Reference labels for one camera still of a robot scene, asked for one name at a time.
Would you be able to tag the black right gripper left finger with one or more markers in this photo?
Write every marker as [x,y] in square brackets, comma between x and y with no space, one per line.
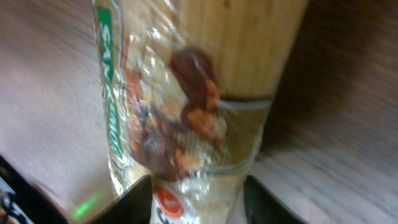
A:
[133,207]

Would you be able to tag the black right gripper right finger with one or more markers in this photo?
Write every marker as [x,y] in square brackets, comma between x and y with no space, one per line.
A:
[263,207]

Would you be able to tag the orange spaghetti packet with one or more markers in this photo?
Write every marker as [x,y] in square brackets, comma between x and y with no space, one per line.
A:
[187,89]

